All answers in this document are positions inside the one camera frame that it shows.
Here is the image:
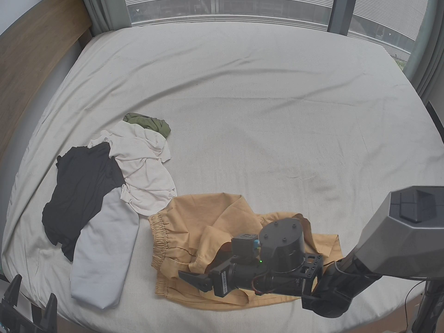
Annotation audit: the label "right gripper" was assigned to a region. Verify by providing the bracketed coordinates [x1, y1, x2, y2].
[178, 262, 275, 297]

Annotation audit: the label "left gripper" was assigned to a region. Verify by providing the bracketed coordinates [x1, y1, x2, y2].
[0, 274, 58, 333]

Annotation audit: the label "tan shorts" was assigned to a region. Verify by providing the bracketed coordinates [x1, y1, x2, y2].
[148, 193, 344, 306]

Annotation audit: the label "bed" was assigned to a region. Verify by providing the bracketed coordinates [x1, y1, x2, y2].
[0, 0, 444, 333]

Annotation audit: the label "pale grey garment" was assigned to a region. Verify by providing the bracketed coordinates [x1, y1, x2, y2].
[70, 183, 140, 311]

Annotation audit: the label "white garment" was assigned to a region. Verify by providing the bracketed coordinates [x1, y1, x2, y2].
[87, 121, 178, 218]

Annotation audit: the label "black garment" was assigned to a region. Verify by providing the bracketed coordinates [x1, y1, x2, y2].
[42, 142, 126, 263]

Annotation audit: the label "green garment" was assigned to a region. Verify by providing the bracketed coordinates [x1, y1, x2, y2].
[123, 112, 172, 140]

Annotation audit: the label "blue-green curtain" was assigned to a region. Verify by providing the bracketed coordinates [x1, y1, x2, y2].
[403, 0, 444, 101]
[74, 0, 134, 38]

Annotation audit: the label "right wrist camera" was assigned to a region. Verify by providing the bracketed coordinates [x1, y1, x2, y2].
[222, 233, 261, 268]

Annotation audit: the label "black cable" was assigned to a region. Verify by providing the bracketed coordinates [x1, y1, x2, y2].
[403, 280, 431, 333]

